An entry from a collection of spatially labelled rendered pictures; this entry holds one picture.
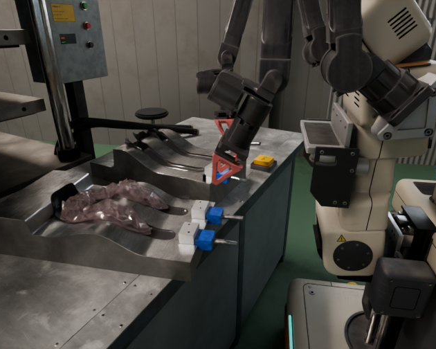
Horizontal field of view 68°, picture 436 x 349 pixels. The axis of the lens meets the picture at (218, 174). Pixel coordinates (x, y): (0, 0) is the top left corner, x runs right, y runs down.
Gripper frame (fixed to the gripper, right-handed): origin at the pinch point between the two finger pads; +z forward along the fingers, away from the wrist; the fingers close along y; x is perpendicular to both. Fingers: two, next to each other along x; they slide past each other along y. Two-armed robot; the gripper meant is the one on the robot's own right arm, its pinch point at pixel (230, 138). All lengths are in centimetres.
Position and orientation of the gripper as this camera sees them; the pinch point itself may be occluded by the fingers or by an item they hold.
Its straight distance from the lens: 106.9
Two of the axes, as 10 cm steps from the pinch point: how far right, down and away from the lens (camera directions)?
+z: 0.6, 9.6, 2.5
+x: 8.7, 0.7, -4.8
